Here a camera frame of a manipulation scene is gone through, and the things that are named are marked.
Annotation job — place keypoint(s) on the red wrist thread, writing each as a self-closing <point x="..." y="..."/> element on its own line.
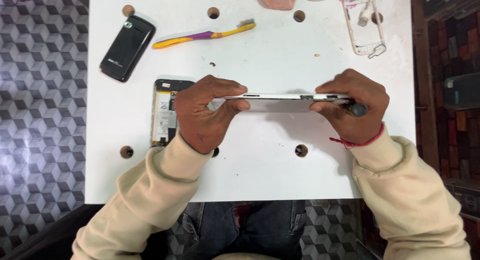
<point x="358" y="142"/>

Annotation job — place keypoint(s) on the white phone frame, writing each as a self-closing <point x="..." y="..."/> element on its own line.
<point x="365" y="26"/>

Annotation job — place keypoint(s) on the small metal bracket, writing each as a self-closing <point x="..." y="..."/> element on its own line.
<point x="377" y="51"/>

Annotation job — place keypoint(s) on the person's blue jeans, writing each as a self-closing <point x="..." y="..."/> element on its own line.
<point x="243" y="230"/>

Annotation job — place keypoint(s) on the person's right hand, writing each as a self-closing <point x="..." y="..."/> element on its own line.
<point x="352" y="110"/>

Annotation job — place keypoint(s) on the yellow purple toothbrush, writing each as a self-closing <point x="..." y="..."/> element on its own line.
<point x="202" y="36"/>

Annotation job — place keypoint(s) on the silver phone back cover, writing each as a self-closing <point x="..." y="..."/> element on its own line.
<point x="281" y="100"/>

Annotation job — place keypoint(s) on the black mobile phone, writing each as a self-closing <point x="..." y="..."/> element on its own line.
<point x="127" y="48"/>

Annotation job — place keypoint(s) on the opened smartphone with battery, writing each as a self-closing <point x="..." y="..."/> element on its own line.
<point x="164" y="114"/>

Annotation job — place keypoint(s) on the person's left hand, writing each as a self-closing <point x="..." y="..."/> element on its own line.
<point x="200" y="114"/>

